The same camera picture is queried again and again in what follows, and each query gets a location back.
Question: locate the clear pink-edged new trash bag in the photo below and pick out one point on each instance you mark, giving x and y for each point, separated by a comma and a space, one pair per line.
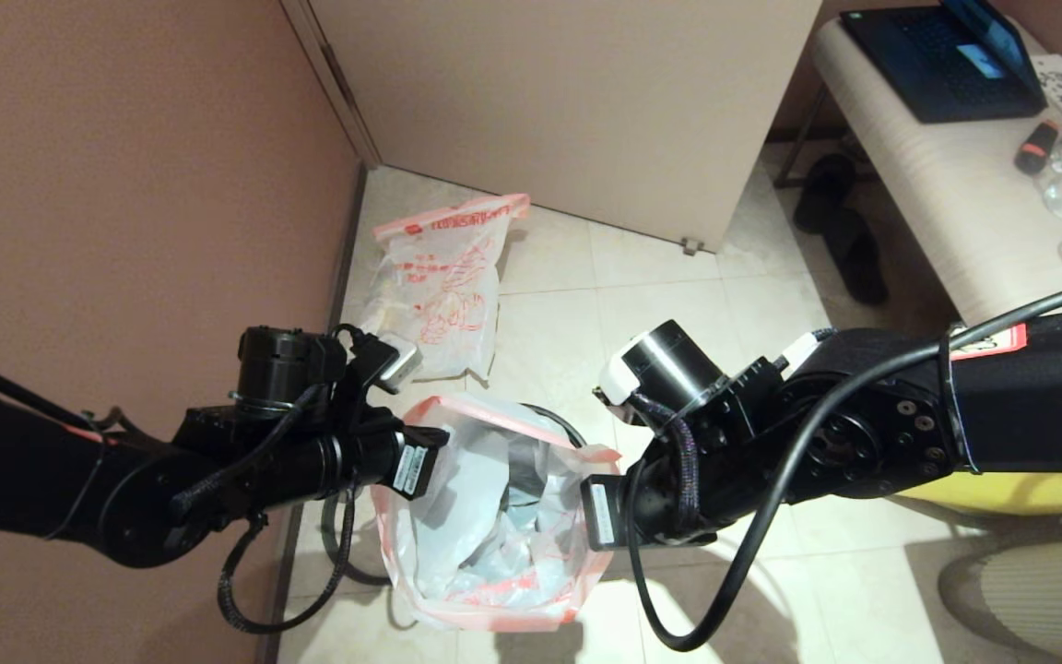
494, 516

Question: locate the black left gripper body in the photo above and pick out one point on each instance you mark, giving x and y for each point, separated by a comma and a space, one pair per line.
374, 456

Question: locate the black laptop blue screen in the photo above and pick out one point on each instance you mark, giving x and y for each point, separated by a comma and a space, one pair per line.
937, 65

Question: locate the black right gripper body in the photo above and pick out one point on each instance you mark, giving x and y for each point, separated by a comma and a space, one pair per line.
651, 498

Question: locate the yellow fabric tote bag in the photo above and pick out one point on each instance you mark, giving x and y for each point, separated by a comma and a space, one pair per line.
1020, 489

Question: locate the black slipper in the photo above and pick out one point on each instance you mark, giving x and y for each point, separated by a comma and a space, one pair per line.
858, 267
824, 194

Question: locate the beige door frame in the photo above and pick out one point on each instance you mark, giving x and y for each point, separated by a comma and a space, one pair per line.
337, 92

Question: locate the beige door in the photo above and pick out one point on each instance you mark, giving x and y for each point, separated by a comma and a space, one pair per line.
586, 111

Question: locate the small metal door stop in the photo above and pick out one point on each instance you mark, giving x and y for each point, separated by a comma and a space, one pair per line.
692, 246

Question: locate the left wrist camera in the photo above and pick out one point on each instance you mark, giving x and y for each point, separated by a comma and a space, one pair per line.
397, 364

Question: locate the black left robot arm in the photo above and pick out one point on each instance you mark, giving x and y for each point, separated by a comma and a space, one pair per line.
79, 480

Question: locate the white wood-grain table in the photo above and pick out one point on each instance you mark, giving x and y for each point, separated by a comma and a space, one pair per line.
937, 184

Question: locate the cream ribbed pedestal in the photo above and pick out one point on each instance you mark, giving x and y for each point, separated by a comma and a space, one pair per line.
1047, 599

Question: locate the white red-printed used trash bag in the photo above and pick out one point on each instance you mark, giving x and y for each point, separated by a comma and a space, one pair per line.
443, 286

